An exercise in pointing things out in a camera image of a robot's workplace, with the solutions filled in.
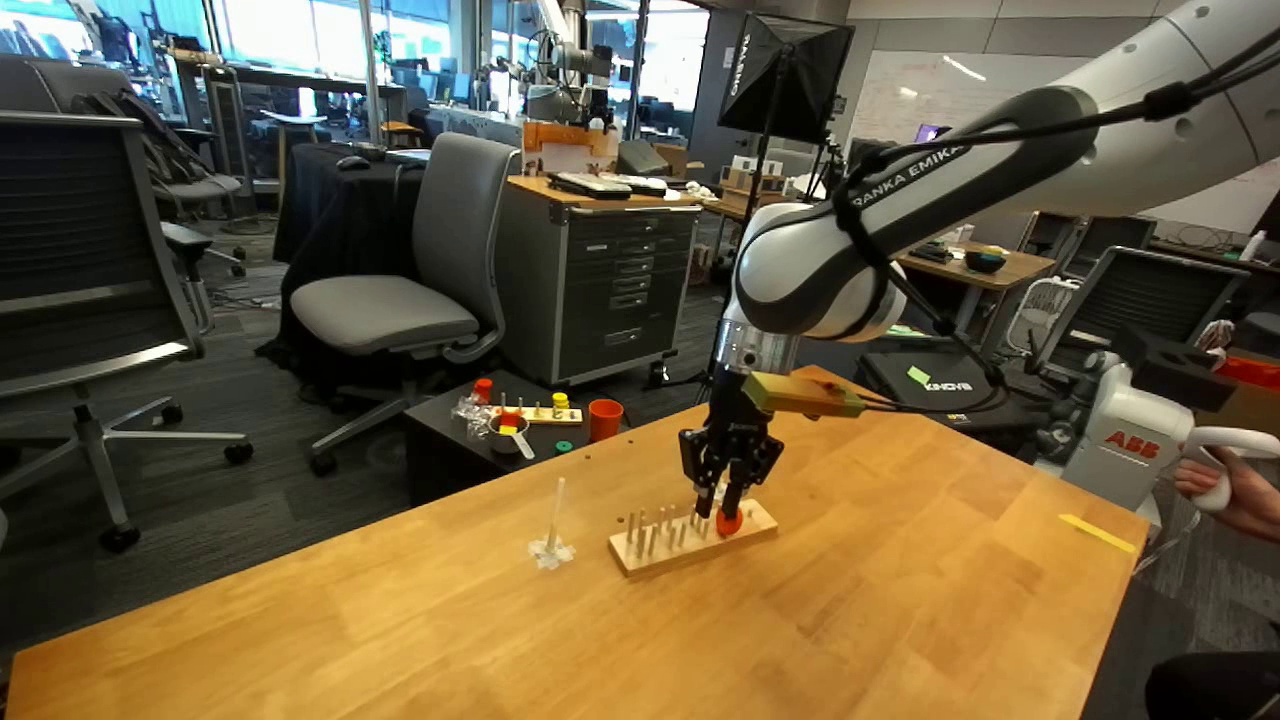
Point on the black mesh office chair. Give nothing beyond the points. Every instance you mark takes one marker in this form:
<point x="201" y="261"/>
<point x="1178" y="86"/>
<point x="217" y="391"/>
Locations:
<point x="80" y="240"/>

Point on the black laptop green sticker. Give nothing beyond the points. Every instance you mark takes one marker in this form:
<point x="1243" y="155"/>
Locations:
<point x="933" y="380"/>

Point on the red toy peg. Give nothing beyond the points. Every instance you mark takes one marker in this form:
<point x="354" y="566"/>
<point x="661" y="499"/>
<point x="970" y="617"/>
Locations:
<point x="482" y="391"/>

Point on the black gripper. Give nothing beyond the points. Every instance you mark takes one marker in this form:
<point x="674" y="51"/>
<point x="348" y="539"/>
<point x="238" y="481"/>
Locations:
<point x="732" y="440"/>

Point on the clear plastic bag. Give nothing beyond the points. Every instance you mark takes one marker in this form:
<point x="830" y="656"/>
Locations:
<point x="470" y="417"/>

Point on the white handheld controller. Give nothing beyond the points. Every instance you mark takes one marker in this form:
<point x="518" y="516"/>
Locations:
<point x="1243" y="440"/>

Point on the white ABB unit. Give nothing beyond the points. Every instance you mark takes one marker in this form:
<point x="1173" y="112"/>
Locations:
<point x="1126" y="440"/>

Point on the red toy mallet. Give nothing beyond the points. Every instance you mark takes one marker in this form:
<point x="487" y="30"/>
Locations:
<point x="513" y="425"/>

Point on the person's hand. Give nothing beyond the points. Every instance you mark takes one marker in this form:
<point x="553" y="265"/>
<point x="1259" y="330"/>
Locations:
<point x="1244" y="503"/>

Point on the yellow toy peg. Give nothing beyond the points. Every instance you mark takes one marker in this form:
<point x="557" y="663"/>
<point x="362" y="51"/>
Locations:
<point x="562" y="398"/>

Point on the wooden toy base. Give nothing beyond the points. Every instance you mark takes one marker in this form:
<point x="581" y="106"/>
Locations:
<point x="544" y="413"/>

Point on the black draped cloth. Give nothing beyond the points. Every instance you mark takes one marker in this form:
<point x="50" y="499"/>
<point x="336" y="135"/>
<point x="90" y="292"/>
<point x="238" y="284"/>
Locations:
<point x="334" y="203"/>

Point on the clear plastic rod stand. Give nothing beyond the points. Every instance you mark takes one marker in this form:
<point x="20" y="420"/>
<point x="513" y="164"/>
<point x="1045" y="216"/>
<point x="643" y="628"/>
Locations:
<point x="549" y="550"/>

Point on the orange cup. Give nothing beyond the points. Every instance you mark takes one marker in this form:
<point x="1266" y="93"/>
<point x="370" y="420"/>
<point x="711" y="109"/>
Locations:
<point x="607" y="417"/>

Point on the grey drawer cabinet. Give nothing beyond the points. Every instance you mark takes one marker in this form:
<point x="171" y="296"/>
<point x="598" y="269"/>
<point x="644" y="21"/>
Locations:
<point x="603" y="284"/>

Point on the yellow tape strip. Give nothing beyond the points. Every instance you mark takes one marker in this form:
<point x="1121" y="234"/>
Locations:
<point x="1097" y="535"/>

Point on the grey padded swivel chair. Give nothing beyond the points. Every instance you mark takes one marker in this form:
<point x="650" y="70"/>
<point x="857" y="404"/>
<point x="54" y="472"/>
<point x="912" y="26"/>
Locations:
<point x="380" y="313"/>

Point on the black tilted monitor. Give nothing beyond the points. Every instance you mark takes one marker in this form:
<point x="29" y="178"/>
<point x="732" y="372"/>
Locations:
<point x="1160" y="303"/>

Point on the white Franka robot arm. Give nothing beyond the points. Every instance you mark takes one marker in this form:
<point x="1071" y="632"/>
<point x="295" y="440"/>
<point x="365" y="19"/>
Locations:
<point x="803" y="265"/>

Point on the wooden peg board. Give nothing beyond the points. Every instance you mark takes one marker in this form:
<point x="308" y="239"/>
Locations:
<point x="681" y="550"/>

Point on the black softbox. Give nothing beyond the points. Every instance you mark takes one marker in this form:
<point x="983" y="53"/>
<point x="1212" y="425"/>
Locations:
<point x="795" y="83"/>

